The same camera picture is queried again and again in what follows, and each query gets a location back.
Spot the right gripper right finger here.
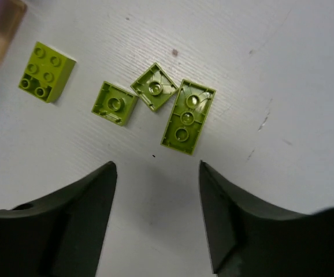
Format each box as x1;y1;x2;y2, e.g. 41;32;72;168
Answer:
199;162;334;276

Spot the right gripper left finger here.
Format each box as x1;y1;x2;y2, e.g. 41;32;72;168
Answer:
0;162;117;276

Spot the long green lego brick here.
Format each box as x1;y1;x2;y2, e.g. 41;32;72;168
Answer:
161;79;216;155

